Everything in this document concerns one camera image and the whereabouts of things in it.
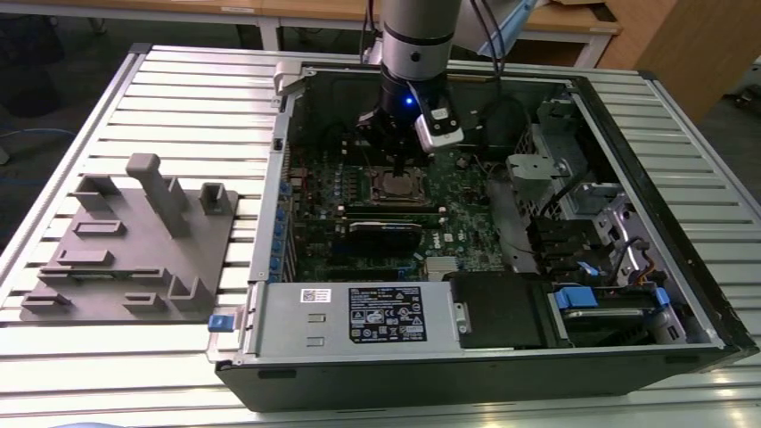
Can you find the silver green CPU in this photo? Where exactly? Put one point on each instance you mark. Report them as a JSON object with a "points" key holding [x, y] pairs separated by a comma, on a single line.
{"points": [[401, 186]]}

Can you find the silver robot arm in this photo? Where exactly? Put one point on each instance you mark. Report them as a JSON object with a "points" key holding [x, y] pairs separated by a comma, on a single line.
{"points": [[415, 27]]}

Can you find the CPU socket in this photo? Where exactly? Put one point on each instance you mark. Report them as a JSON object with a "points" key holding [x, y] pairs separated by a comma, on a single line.
{"points": [[373, 198]]}

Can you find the black RAM slot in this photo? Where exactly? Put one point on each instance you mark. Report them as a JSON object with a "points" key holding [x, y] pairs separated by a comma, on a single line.
{"points": [[391, 216], [391, 206]]}

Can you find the black expansion slot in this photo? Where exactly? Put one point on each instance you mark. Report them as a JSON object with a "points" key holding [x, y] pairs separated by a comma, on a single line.
{"points": [[362, 273]]}

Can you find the pale blue teach pendant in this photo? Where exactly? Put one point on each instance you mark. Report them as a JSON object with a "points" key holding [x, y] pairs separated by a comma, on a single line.
{"points": [[510, 22]]}

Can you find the metal drive cage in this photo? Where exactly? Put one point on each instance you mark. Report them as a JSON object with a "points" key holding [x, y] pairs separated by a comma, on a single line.
{"points": [[534, 167]]}

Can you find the black graphics card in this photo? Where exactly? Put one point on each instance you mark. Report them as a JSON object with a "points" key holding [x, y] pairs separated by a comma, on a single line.
{"points": [[386, 236]]}

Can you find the green motherboard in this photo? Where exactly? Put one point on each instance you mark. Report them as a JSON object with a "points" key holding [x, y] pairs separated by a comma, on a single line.
{"points": [[469, 241]]}

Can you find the wooden desk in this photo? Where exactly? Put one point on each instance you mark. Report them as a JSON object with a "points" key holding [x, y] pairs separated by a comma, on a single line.
{"points": [[178, 11], [587, 24]]}

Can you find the grey flat strip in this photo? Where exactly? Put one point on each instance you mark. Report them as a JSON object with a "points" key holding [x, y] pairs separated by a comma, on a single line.
{"points": [[511, 236]]}

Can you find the silver chipset heatsink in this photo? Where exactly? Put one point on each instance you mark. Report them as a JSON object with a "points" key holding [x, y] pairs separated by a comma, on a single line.
{"points": [[441, 264]]}

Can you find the wooden cabinet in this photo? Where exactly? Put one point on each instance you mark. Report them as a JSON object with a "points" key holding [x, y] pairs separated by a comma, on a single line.
{"points": [[701, 53]]}

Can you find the grey power supply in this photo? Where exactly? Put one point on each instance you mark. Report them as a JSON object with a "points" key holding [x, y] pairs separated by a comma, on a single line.
{"points": [[285, 321]]}

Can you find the disk with blue carrier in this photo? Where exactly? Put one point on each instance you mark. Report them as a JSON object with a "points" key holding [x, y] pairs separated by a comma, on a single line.
{"points": [[573, 296]]}

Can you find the blue case latch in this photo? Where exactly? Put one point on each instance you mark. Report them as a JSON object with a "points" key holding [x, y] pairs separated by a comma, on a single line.
{"points": [[221, 323]]}

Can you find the grey parts rack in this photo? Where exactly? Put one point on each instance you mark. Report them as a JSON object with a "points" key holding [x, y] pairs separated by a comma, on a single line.
{"points": [[118, 267]]}

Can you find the black PC case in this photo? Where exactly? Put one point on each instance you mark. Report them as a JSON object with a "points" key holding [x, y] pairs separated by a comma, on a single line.
{"points": [[415, 383]]}

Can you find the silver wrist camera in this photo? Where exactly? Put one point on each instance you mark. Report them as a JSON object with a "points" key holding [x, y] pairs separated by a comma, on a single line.
{"points": [[442, 136]]}

